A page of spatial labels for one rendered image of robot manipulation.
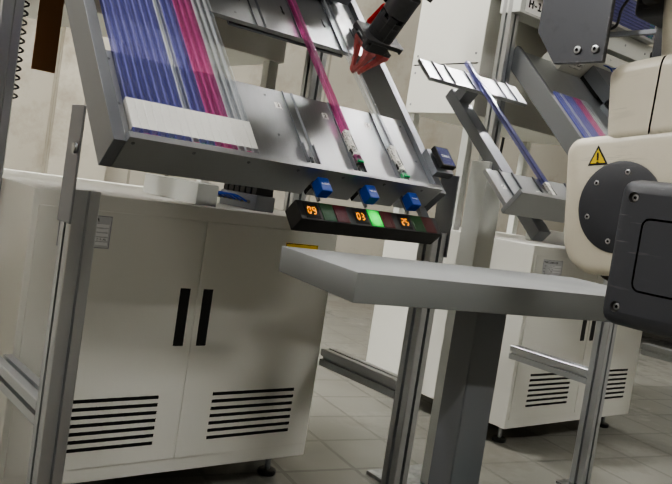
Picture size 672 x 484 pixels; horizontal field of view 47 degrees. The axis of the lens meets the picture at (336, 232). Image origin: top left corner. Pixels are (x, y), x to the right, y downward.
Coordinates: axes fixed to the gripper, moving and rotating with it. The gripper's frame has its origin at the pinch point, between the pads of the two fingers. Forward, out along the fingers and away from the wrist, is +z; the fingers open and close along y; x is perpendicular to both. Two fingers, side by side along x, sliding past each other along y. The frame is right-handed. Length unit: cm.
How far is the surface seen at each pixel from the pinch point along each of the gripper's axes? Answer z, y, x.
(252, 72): 163, -160, -244
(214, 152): 3, 44, 31
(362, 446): 87, -42, 45
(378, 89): 3.0, -8.5, 0.5
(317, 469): 81, -18, 52
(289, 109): 2.9, 22.5, 15.3
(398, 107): 1.1, -8.4, 8.6
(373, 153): 3.6, 4.8, 22.7
